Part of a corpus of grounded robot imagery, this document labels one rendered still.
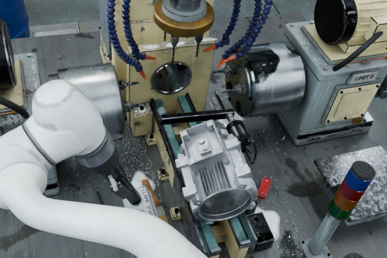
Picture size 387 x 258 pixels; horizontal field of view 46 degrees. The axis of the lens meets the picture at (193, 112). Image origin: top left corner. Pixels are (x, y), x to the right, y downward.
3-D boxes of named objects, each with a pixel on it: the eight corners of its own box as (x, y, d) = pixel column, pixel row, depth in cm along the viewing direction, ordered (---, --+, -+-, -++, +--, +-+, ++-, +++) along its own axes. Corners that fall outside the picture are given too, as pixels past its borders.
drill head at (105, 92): (14, 116, 154) (-1, 59, 137) (121, 100, 165) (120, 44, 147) (19, 175, 139) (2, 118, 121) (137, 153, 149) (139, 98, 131)
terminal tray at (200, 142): (185, 145, 136) (178, 132, 131) (219, 132, 136) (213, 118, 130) (195, 178, 129) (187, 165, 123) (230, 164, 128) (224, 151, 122)
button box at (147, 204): (127, 203, 125) (120, 194, 121) (151, 192, 125) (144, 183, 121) (142, 260, 114) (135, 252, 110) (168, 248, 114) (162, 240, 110)
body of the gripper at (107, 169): (117, 159, 98) (132, 179, 105) (109, 130, 103) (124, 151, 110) (84, 173, 98) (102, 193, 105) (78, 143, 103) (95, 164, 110)
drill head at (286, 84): (200, 88, 173) (208, 34, 156) (295, 74, 185) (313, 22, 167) (223, 137, 157) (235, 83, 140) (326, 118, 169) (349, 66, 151)
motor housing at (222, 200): (188, 175, 148) (169, 143, 134) (243, 155, 147) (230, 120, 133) (203, 231, 135) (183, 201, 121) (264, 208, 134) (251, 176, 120)
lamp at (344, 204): (329, 194, 126) (334, 185, 122) (348, 190, 127) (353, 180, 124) (340, 213, 122) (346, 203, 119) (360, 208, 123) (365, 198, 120)
